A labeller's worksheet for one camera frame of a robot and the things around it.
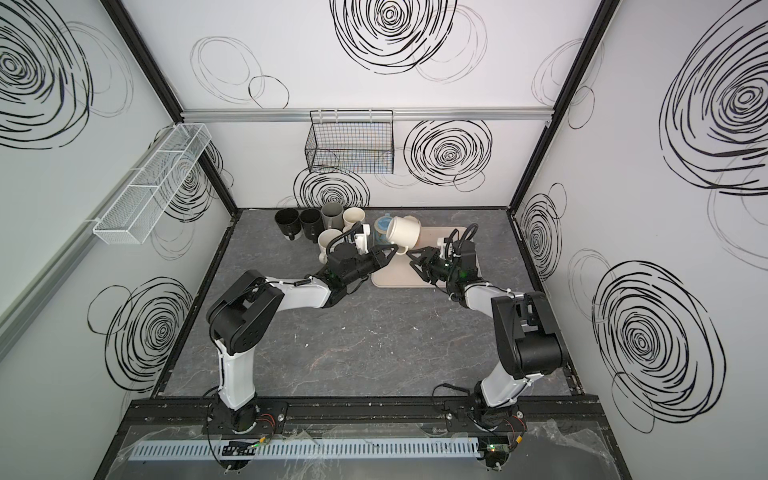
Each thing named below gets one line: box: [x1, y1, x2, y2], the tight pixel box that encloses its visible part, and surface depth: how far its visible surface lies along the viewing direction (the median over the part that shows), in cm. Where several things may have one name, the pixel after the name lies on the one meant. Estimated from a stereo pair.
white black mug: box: [275, 208, 301, 241], surface depth 107 cm
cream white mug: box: [386, 215, 421, 255], surface depth 88 cm
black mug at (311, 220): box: [299, 208, 325, 244], surface depth 107 cm
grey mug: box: [321, 202, 344, 230], surface depth 107 cm
